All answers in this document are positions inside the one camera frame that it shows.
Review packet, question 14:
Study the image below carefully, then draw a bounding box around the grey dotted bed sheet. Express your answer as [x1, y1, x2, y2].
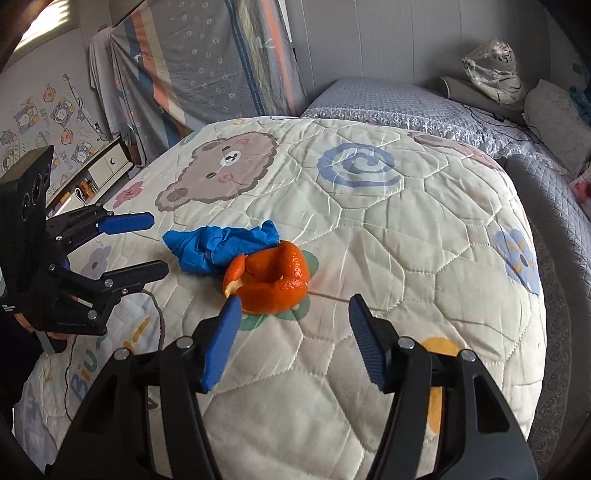
[300, 76, 567, 174]

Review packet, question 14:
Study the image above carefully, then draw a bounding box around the plush tiger in plastic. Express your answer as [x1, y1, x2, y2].
[462, 39, 530, 105]

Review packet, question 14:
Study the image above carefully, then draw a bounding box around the black cable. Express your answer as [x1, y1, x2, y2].
[462, 103, 546, 145]

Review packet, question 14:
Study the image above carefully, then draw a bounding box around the baby photo pillow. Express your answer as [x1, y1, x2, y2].
[570, 172, 591, 205]

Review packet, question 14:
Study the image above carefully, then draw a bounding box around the person's left forearm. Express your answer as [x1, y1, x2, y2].
[0, 318, 44, 418]

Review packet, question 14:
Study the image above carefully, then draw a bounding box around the white hanging cloth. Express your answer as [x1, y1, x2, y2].
[88, 30, 122, 140]

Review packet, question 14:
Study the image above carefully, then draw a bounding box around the blue rubber glove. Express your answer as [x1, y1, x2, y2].
[163, 220, 281, 278]

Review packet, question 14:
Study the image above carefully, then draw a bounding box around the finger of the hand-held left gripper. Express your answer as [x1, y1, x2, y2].
[45, 203, 155, 245]
[48, 260, 170, 297]

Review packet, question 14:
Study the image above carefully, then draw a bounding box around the white cabinet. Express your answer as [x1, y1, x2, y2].
[46, 134, 140, 217]

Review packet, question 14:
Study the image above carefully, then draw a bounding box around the person's left hand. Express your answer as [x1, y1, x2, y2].
[16, 316, 79, 354]

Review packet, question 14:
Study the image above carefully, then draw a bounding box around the cartoon wall poster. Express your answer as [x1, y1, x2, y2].
[0, 74, 110, 204]

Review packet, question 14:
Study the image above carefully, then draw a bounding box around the blue curtain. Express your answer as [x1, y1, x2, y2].
[570, 84, 591, 112]

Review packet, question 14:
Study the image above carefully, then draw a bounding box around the striped grey hanging sheet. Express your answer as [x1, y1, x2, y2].
[111, 0, 308, 165]

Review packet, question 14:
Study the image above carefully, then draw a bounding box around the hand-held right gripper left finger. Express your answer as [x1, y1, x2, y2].
[46, 295, 244, 480]

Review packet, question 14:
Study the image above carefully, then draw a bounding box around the grey fuzzy cushion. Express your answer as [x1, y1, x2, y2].
[523, 79, 591, 179]

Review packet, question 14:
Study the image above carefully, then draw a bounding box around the grey quilted blanket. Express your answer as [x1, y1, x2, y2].
[505, 152, 591, 463]

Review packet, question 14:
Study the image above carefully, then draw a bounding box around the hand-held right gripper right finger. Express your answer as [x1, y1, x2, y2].
[348, 293, 539, 480]

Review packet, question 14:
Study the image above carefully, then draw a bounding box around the thin brown cable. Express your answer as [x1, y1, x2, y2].
[62, 288, 168, 417]

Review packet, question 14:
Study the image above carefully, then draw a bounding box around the grey wedge pillow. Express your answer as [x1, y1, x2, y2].
[437, 76, 527, 125]

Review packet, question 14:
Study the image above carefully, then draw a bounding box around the orange peel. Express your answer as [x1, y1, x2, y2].
[222, 240, 310, 316]

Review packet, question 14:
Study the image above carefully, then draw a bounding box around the cream cartoon quilted blanket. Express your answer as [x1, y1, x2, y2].
[14, 115, 548, 480]

